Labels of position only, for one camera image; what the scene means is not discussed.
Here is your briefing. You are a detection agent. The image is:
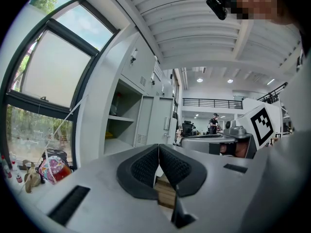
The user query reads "small bottle red label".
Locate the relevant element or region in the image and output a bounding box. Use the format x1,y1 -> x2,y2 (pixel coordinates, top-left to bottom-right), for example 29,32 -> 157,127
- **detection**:
1,155 -> 12,179
11,160 -> 23,183

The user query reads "person's head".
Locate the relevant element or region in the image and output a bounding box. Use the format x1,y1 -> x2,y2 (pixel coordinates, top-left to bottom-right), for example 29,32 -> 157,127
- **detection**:
228,0 -> 279,21

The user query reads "black office chair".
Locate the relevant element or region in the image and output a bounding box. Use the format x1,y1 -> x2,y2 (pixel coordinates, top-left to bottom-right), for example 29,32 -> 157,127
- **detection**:
181,120 -> 195,137

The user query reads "white pull cord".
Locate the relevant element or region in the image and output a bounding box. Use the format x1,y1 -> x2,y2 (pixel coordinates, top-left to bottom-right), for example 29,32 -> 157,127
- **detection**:
23,95 -> 89,192

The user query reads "grey metal locker cabinet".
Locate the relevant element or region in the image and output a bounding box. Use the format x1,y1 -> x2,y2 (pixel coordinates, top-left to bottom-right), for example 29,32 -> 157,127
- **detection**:
80,30 -> 182,157

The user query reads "person's right hand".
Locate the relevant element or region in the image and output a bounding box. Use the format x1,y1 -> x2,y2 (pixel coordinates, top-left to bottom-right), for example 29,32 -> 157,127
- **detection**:
220,139 -> 250,159

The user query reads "black head-worn camera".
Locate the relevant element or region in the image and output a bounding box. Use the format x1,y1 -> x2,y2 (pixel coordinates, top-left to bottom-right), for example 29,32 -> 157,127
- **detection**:
206,0 -> 229,21

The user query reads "black window frame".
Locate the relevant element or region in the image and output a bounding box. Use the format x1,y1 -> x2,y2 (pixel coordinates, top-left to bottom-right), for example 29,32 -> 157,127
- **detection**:
0,0 -> 122,169

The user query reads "colourful plastic bag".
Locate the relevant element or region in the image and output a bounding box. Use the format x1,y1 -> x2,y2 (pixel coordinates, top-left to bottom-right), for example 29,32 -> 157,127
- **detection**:
38,155 -> 72,185

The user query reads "grey locker door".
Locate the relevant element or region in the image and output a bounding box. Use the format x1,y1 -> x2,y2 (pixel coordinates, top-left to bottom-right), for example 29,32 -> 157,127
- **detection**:
134,95 -> 175,148

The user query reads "clear plastic container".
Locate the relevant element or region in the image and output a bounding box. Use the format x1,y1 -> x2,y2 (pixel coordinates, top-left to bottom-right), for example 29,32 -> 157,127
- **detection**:
109,92 -> 122,117

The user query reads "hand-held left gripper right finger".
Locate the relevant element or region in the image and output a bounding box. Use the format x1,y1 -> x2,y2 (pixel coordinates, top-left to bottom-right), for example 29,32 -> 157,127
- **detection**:
159,144 -> 267,233

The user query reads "black mezzanine railing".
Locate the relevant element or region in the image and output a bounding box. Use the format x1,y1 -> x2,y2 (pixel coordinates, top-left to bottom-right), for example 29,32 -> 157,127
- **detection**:
257,82 -> 289,104
182,98 -> 243,110

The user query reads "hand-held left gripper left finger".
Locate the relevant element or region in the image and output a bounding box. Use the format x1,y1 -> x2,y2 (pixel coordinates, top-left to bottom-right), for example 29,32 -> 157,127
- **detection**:
23,144 -> 173,233

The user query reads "black backpack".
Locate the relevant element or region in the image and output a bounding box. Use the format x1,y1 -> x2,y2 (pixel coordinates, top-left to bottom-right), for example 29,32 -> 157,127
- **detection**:
42,148 -> 73,169

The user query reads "beige cloth pouch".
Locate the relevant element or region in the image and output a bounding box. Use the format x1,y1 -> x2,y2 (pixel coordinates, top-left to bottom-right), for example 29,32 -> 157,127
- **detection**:
23,160 -> 42,194

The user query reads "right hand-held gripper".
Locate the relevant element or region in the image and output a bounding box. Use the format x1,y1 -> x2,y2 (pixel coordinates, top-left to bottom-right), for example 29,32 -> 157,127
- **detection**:
181,103 -> 282,159

